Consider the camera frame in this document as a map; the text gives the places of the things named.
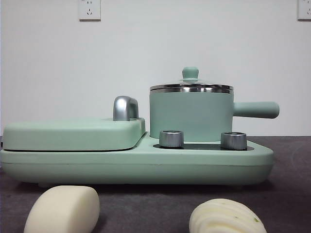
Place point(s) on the glass pot lid green knob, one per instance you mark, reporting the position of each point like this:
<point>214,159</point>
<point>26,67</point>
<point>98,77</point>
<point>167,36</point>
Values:
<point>190,72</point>

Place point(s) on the ridged white steamed bun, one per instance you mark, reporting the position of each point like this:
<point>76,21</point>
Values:
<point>226,218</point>

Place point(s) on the smooth white steamed bun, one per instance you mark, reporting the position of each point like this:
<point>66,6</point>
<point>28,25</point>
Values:
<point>63,211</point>

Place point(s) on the silver control knob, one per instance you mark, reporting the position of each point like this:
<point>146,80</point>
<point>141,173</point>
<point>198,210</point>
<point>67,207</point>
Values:
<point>171,139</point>
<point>233,140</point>

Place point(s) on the green breakfast machine base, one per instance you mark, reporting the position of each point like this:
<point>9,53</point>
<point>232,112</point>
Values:
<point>145,165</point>

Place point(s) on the green griddle lid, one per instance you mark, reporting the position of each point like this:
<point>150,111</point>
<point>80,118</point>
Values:
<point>73,136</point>

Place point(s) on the white wall socket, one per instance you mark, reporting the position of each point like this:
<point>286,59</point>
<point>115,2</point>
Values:
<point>90,11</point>
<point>305,11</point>

